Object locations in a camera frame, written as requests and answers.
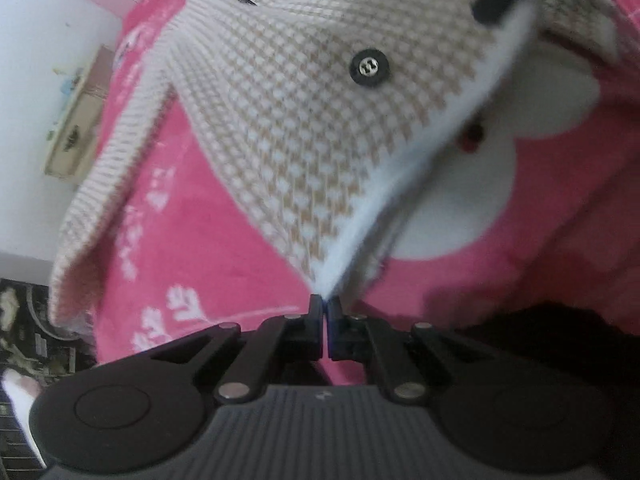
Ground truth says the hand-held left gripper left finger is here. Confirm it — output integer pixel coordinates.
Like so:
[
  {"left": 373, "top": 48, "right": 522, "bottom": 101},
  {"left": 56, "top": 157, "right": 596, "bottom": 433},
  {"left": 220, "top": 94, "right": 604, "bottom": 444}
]
[{"left": 150, "top": 294, "right": 327, "bottom": 406}]

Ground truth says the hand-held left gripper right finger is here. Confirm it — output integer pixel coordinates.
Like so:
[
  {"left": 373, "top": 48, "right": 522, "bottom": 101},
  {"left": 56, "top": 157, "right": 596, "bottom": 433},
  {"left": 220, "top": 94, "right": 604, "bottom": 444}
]
[{"left": 327, "top": 296, "right": 501, "bottom": 405}]

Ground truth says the beige checked knit jacket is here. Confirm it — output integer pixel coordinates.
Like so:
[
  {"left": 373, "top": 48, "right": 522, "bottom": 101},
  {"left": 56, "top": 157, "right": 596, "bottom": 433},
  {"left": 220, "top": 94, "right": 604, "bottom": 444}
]
[{"left": 50, "top": 0, "right": 621, "bottom": 328}]

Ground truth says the pink floral blanket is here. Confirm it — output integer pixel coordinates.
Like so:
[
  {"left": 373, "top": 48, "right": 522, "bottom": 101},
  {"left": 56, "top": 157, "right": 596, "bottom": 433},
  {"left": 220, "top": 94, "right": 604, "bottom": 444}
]
[{"left": 92, "top": 0, "right": 640, "bottom": 391}]

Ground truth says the black metal rack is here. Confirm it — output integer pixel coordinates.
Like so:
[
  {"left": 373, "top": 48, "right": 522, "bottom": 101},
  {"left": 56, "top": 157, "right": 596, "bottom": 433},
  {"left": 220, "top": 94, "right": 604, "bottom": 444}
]
[{"left": 0, "top": 277, "right": 96, "bottom": 480}]

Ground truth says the white fuzzy cloth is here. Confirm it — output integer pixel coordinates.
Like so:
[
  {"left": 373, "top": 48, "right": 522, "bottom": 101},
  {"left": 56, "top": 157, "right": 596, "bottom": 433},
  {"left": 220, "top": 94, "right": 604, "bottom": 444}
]
[{"left": 1, "top": 367, "right": 47, "bottom": 463}]

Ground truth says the cream nightstand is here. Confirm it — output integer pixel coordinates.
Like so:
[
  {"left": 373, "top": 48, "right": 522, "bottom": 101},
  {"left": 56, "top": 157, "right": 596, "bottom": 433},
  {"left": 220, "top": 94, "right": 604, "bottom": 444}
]
[{"left": 44, "top": 44, "right": 117, "bottom": 178}]

